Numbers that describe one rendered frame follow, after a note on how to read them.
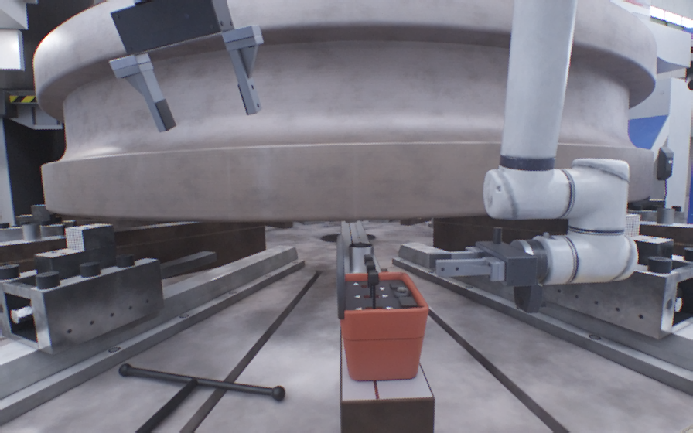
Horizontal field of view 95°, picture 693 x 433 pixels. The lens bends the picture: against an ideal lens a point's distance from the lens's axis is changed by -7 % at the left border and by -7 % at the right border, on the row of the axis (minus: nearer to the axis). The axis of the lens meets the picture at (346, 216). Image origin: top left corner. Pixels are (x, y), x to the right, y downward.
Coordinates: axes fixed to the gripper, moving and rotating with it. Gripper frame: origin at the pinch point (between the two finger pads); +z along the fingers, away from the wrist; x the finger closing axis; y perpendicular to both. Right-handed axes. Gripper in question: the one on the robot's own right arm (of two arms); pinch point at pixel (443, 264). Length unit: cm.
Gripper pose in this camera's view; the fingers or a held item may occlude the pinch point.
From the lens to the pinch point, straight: 62.2
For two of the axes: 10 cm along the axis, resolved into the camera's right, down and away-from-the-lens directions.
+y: -0.2, -9.9, -1.2
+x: 0.2, 1.2, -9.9
